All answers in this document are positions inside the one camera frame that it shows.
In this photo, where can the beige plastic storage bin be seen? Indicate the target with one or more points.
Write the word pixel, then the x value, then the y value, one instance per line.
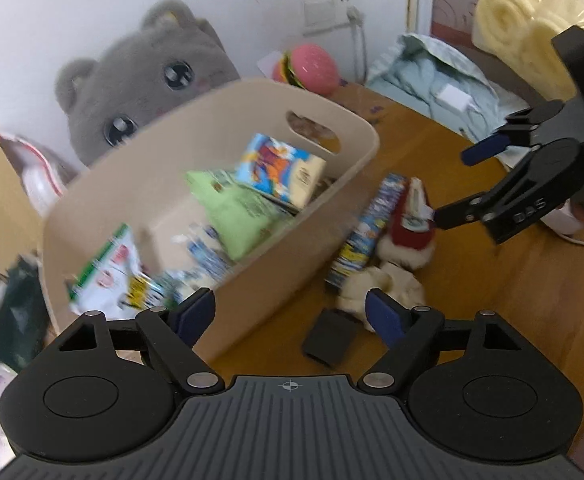
pixel 182 130

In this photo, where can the blue white small packet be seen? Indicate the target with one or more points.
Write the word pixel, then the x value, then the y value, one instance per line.
pixel 207 257

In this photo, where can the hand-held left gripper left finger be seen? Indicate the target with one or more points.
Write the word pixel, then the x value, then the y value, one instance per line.
pixel 197 312

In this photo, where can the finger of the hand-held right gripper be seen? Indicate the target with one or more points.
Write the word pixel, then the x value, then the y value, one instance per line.
pixel 459 212
pixel 482 150

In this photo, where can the black square box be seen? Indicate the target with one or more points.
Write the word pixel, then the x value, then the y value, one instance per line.
pixel 329 335

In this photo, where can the white paper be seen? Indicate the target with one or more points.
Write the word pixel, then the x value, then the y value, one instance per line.
pixel 269 62

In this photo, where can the white charger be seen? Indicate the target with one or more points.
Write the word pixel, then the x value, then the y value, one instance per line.
pixel 452 96

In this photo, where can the white round device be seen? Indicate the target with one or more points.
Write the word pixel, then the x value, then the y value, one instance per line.
pixel 567 222

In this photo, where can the yellow rolled blanket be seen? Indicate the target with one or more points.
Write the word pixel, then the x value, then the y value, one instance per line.
pixel 517 15

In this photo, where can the red plush hat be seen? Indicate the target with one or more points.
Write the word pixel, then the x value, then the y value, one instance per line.
pixel 412 230

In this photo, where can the white wall socket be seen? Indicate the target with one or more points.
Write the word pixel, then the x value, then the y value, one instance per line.
pixel 322 10

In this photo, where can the wooden desktop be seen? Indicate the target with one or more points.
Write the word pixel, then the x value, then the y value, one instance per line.
pixel 497 285

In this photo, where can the long blue printed box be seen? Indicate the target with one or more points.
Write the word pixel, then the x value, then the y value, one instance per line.
pixel 367 230

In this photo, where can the blue cartoon box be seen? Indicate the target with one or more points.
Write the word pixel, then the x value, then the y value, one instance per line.
pixel 277 165

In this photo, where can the pink burger ball toy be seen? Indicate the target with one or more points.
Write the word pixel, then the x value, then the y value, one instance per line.
pixel 314 67

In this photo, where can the grey cat plush pillow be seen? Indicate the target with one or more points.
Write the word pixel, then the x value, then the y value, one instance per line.
pixel 137 60

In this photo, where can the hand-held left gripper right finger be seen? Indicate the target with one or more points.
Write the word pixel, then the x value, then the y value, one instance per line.
pixel 384 315

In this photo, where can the white green snack packet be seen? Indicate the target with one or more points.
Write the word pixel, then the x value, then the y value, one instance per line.
pixel 107 270

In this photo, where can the dark green packet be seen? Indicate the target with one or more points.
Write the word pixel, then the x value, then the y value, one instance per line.
pixel 17 320

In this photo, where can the yellow black printed packet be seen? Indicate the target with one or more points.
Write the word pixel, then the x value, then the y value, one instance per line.
pixel 144 292

